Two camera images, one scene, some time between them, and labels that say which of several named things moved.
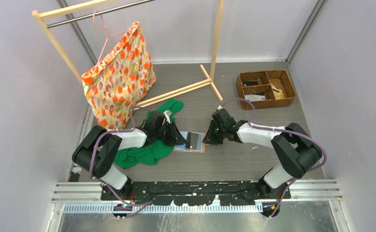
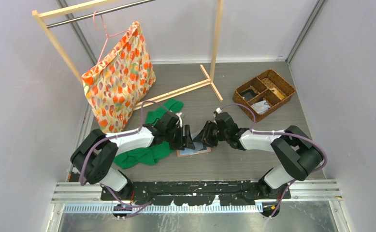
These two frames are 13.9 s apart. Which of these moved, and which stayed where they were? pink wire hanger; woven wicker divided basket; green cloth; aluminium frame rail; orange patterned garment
Moved: woven wicker divided basket
Stayed: aluminium frame rail; green cloth; orange patterned garment; pink wire hanger
